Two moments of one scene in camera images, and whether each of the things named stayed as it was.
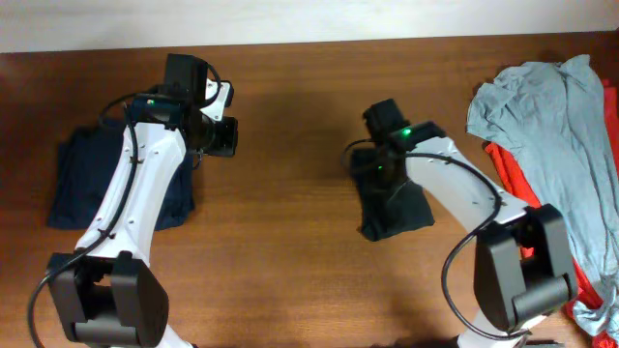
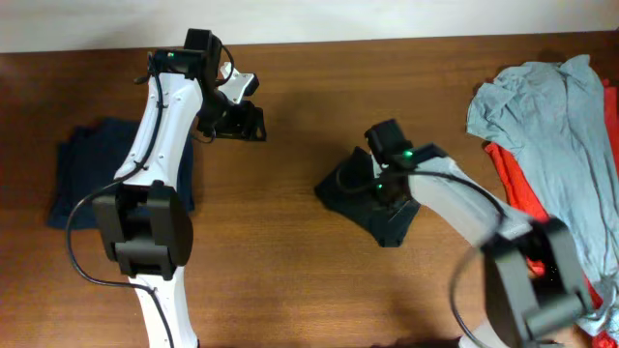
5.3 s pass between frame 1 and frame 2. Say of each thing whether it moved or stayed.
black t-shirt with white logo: moved
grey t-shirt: stayed
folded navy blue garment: stayed
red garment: stayed
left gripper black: moved
